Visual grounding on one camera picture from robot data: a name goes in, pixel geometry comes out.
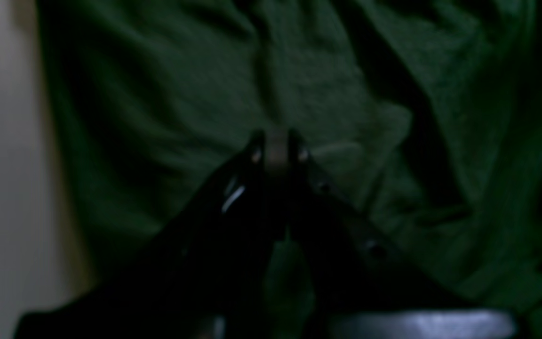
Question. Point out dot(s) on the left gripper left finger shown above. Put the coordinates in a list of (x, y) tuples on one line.
[(202, 276)]

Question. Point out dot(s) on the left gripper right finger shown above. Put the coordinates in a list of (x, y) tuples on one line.
[(365, 287)]

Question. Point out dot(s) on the dark green t-shirt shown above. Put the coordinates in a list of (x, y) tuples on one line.
[(427, 113)]

